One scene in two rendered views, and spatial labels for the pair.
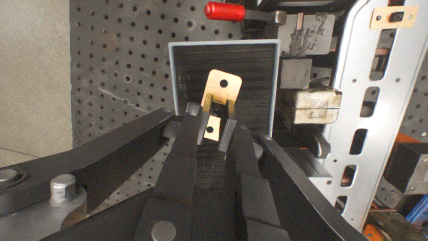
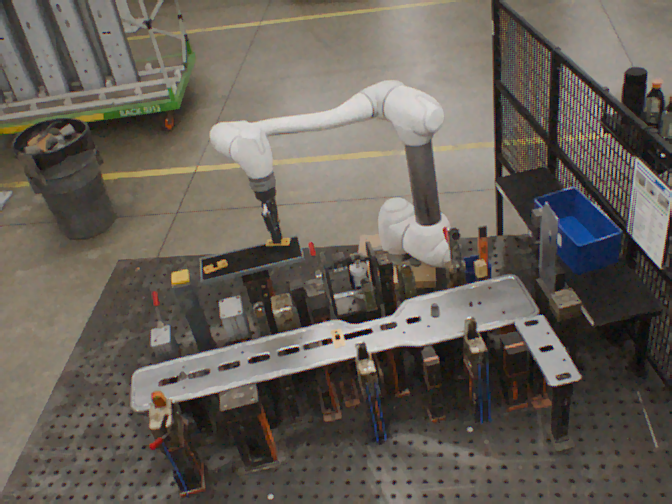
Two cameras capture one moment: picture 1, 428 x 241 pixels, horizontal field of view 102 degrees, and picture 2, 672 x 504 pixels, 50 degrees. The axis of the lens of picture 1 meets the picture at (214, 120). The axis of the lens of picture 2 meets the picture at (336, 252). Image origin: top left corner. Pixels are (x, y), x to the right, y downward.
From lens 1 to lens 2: 2.46 m
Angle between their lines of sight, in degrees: 53
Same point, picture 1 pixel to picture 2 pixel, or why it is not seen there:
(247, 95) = (283, 256)
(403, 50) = (322, 351)
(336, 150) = (250, 349)
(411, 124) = not seen: outside the picture
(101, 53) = (306, 265)
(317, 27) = (318, 289)
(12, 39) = (320, 233)
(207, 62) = (293, 244)
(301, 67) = (299, 283)
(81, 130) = not seen: hidden behind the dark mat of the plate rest
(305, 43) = (311, 287)
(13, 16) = (345, 234)
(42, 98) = not seen: hidden behind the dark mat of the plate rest
